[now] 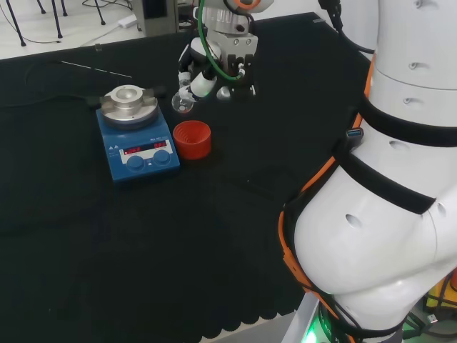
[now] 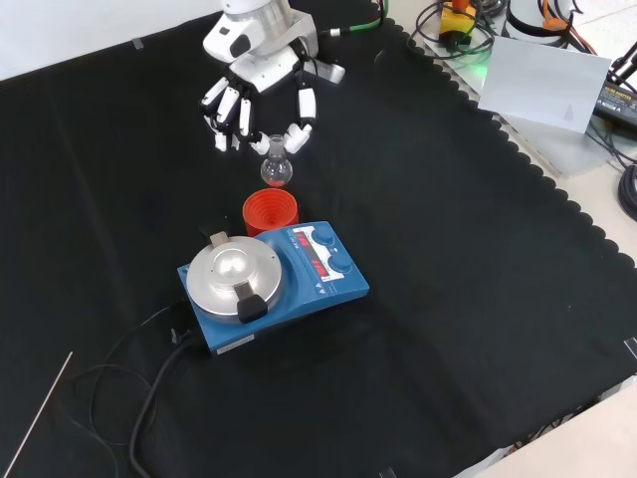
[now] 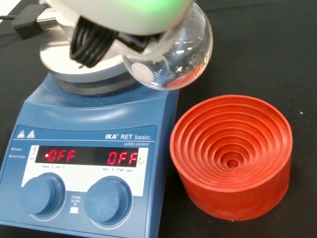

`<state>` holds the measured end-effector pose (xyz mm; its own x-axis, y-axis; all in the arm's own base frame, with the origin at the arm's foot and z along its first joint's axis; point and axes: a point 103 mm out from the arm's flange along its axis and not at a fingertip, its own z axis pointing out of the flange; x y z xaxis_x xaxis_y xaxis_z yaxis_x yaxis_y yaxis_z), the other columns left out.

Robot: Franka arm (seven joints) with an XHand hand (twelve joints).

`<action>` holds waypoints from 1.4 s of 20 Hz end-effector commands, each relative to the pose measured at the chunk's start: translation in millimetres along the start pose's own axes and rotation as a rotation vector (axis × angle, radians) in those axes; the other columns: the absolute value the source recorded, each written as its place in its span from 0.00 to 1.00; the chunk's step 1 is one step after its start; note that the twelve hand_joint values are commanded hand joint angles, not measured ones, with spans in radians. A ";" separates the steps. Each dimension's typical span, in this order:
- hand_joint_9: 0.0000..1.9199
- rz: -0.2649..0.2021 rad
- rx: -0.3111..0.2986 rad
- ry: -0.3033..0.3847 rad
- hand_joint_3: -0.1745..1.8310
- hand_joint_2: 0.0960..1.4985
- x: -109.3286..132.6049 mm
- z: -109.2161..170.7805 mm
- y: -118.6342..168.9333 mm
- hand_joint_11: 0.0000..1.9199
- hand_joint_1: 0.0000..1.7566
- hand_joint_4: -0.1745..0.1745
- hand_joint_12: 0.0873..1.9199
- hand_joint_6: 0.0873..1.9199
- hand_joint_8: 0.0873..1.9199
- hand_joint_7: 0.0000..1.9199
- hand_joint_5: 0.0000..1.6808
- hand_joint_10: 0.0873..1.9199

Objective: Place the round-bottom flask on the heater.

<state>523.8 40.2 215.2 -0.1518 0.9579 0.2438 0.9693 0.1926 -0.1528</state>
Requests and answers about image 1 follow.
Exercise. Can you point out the black bench cloth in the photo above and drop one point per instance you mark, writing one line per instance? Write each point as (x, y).
(143, 250)

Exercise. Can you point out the thin glass rod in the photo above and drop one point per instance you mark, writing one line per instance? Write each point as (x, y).
(96, 69)

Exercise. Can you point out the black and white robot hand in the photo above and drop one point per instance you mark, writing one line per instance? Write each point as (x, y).
(237, 44)

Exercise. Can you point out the yellow stop button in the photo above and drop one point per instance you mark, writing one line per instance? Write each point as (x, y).
(446, 289)

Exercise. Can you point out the silver USB plug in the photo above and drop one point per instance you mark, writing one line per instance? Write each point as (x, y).
(432, 318)

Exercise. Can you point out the grey metal stand post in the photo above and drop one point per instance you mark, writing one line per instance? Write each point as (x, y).
(157, 16)

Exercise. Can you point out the clear round-bottom glass flask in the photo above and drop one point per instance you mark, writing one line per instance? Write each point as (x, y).
(182, 104)

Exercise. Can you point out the white power adapter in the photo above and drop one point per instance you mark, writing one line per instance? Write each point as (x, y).
(127, 21)

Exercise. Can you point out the black tripod leg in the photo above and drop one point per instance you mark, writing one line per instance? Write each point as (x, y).
(16, 25)
(58, 21)

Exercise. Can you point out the blue-base heater with steel block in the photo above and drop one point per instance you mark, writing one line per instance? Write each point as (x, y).
(139, 162)

